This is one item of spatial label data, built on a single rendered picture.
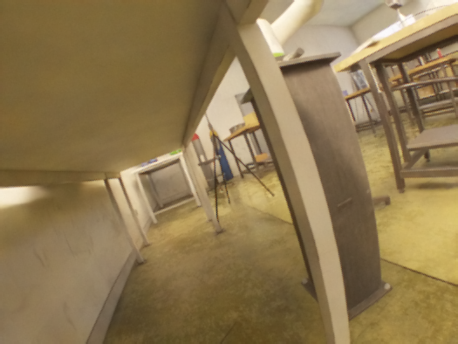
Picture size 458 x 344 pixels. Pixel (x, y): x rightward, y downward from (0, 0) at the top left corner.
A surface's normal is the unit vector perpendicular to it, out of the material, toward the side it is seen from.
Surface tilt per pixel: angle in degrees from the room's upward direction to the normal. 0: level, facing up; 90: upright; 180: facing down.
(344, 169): 90
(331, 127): 90
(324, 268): 90
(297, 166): 90
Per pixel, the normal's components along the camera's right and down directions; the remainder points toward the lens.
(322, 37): 0.24, 0.00
